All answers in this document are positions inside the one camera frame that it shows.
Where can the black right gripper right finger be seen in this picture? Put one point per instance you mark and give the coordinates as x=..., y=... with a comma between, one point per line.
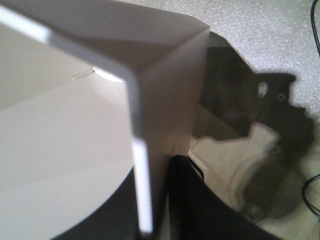
x=196, y=213

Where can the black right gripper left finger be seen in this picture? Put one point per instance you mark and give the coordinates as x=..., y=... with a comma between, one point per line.
x=116, y=219

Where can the white plastic trash bin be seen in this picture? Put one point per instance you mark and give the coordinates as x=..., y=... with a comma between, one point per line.
x=91, y=90

